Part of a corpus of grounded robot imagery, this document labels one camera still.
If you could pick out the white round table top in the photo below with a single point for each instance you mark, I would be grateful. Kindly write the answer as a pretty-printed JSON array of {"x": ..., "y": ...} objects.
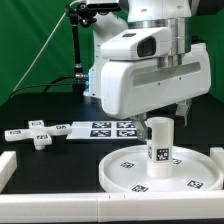
[{"x": 131, "y": 169}]

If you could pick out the white front fence bar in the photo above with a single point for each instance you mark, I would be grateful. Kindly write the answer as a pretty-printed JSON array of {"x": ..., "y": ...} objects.
[{"x": 108, "y": 207}]

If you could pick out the white right fence block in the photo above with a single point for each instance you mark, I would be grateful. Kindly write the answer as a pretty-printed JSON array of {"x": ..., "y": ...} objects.
[{"x": 217, "y": 155}]

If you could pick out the white marker plate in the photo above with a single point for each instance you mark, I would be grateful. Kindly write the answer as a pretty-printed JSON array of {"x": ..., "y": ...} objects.
[{"x": 109, "y": 130}]

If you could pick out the white fence block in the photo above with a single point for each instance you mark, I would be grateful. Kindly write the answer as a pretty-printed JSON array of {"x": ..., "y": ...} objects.
[
  {"x": 217, "y": 155},
  {"x": 8, "y": 165}
]

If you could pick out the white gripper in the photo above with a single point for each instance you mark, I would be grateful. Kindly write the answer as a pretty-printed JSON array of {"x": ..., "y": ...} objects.
[{"x": 129, "y": 89}]

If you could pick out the white cross-shaped table base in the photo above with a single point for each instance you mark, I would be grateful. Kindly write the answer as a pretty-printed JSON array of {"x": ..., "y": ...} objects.
[{"x": 39, "y": 133}]

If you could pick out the white left fence block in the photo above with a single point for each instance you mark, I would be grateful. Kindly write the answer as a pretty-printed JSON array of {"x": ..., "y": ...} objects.
[{"x": 8, "y": 165}]

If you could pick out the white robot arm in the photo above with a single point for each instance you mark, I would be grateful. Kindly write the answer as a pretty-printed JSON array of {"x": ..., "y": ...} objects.
[{"x": 116, "y": 16}]

